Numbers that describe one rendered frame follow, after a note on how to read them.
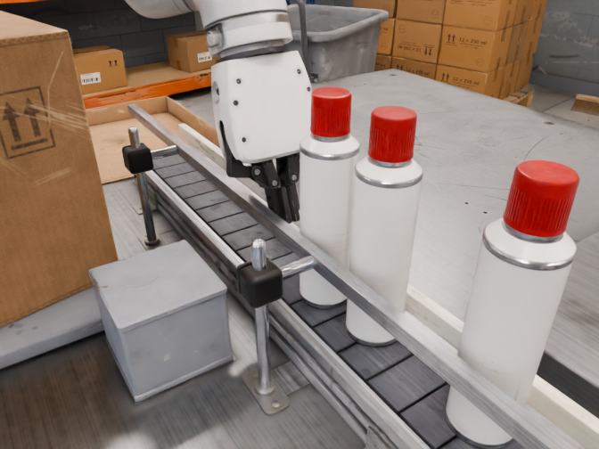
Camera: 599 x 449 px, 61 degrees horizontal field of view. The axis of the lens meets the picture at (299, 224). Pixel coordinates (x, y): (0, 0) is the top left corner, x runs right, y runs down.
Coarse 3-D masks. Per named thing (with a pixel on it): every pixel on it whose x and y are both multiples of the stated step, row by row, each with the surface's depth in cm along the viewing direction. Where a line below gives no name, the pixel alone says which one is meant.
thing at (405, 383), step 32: (160, 160) 80; (192, 192) 71; (224, 224) 63; (256, 224) 63; (288, 256) 57; (288, 288) 52; (320, 320) 48; (352, 352) 44; (384, 352) 44; (384, 384) 41; (416, 384) 41; (448, 384) 41; (416, 416) 38; (448, 448) 36; (480, 448) 36; (512, 448) 36
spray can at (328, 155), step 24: (312, 96) 41; (336, 96) 40; (312, 120) 42; (336, 120) 41; (312, 144) 42; (336, 144) 41; (312, 168) 42; (336, 168) 42; (312, 192) 43; (336, 192) 43; (312, 216) 44; (336, 216) 44; (312, 240) 46; (336, 240) 45; (312, 288) 48
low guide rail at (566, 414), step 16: (192, 128) 83; (192, 144) 82; (208, 144) 77; (224, 160) 72; (256, 192) 67; (416, 304) 45; (432, 304) 44; (432, 320) 44; (448, 320) 43; (448, 336) 43; (544, 384) 37; (528, 400) 37; (544, 400) 36; (560, 400) 35; (544, 416) 37; (560, 416) 35; (576, 416) 34; (592, 416) 34; (576, 432) 35; (592, 432) 33; (592, 448) 34
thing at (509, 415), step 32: (160, 128) 69; (192, 160) 61; (224, 192) 55; (288, 224) 47; (320, 256) 42; (352, 288) 39; (384, 320) 36; (416, 352) 34; (448, 352) 33; (480, 384) 31; (512, 416) 29; (544, 448) 27
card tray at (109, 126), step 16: (96, 112) 107; (112, 112) 109; (128, 112) 111; (160, 112) 115; (176, 112) 111; (192, 112) 104; (96, 128) 106; (112, 128) 106; (144, 128) 106; (176, 128) 106; (208, 128) 99; (96, 144) 98; (112, 144) 98; (128, 144) 98; (160, 144) 98; (112, 160) 92; (112, 176) 86; (128, 176) 86
